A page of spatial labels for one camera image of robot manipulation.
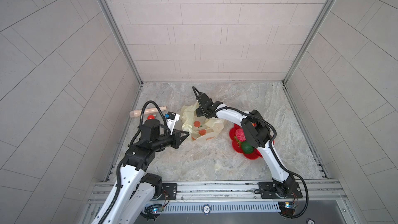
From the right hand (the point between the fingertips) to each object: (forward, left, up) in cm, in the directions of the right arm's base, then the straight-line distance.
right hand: (199, 109), depth 102 cm
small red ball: (-7, +29, +5) cm, 30 cm away
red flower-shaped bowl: (-27, -21, 0) cm, 34 cm away
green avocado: (-30, -25, +4) cm, 39 cm away
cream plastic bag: (-14, -1, -1) cm, 14 cm away
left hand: (-27, +3, +19) cm, 33 cm away
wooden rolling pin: (-4, +37, +6) cm, 38 cm away
